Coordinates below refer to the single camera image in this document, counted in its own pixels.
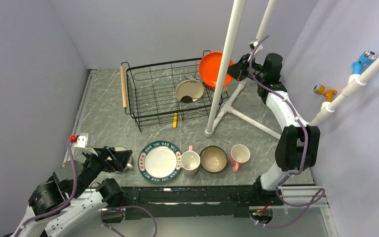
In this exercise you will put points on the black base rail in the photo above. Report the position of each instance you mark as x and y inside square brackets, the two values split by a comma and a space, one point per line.
[194, 201]

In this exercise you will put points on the white pvc pipe frame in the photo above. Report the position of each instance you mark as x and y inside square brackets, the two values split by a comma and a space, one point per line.
[228, 39]

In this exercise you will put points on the orange tap on pipe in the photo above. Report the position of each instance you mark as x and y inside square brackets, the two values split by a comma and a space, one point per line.
[320, 89]

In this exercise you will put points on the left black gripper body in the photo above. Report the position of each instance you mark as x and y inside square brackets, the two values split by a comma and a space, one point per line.
[94, 164]

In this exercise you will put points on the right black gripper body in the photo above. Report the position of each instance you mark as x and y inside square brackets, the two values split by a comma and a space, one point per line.
[245, 66]

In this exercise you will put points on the pink mug right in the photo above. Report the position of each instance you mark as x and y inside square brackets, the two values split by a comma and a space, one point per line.
[239, 155]

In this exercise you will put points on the green rimmed white plate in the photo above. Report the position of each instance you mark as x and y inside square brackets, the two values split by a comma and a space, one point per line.
[160, 161]

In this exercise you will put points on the black wire dish rack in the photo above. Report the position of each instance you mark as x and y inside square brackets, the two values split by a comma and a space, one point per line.
[148, 92]

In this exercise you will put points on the orange plate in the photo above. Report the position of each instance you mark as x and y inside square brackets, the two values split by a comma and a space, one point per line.
[209, 68]

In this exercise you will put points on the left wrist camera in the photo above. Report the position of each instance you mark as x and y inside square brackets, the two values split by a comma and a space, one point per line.
[84, 142]

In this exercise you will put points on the dark bowl cream inside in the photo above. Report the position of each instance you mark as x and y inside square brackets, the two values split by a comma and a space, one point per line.
[213, 159]

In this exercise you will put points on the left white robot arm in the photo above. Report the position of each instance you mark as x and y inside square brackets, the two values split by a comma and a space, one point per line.
[49, 212]

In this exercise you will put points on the yellow handled utensil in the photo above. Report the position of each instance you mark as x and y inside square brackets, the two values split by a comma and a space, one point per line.
[175, 120]

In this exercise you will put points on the blue tap on pipe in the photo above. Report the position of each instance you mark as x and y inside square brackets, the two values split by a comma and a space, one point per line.
[366, 58]

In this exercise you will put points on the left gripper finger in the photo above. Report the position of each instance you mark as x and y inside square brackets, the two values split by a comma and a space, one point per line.
[118, 153]
[118, 165]

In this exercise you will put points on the pink mug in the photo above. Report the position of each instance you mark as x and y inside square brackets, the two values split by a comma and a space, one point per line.
[190, 162]
[239, 155]

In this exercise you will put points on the pink mug left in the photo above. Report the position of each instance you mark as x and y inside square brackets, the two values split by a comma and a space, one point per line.
[190, 162]

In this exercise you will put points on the cream plate with black spot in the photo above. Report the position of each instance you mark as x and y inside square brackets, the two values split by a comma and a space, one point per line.
[189, 91]

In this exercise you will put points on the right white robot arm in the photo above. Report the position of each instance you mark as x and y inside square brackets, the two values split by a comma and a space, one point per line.
[298, 143]

